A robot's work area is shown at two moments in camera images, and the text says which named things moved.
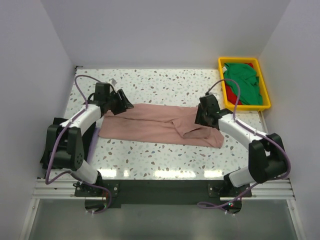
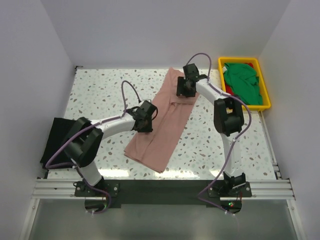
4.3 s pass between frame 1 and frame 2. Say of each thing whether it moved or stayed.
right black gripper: moved
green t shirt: stayed
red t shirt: stayed
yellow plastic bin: stayed
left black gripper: moved
